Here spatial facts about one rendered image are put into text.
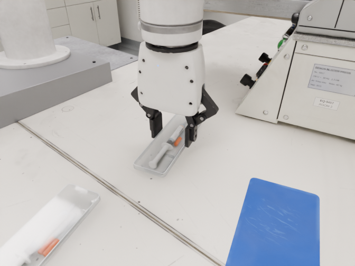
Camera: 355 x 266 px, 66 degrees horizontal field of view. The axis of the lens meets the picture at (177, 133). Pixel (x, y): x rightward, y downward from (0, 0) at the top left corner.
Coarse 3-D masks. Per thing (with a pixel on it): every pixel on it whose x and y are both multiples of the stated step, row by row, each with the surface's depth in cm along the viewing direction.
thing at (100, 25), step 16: (48, 0) 235; (64, 0) 246; (80, 0) 257; (96, 0) 270; (112, 0) 284; (48, 16) 240; (64, 16) 251; (80, 16) 263; (96, 16) 277; (112, 16) 291; (64, 32) 257; (80, 32) 269; (96, 32) 283; (112, 32) 299; (0, 48) 234
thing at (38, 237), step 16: (64, 192) 38; (80, 192) 38; (48, 208) 35; (64, 208) 35; (80, 208) 35; (32, 224) 33; (48, 224) 33; (64, 224) 33; (16, 240) 32; (32, 240) 32; (48, 240) 32; (0, 256) 30; (16, 256) 30; (32, 256) 30
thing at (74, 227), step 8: (96, 192) 37; (96, 200) 36; (88, 208) 35; (16, 232) 32; (72, 232) 33; (8, 240) 31; (64, 240) 32; (0, 248) 31; (56, 248) 31; (48, 256) 30; (40, 264) 29
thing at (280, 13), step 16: (208, 0) 55; (224, 0) 53; (240, 0) 52; (256, 0) 50; (272, 0) 49; (288, 0) 48; (304, 0) 48; (256, 16) 54; (272, 16) 52; (288, 16) 49
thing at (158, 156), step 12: (180, 120) 52; (168, 132) 49; (180, 132) 49; (156, 144) 46; (168, 144) 46; (180, 144) 46; (144, 156) 44; (156, 156) 44; (168, 156) 44; (156, 168) 41
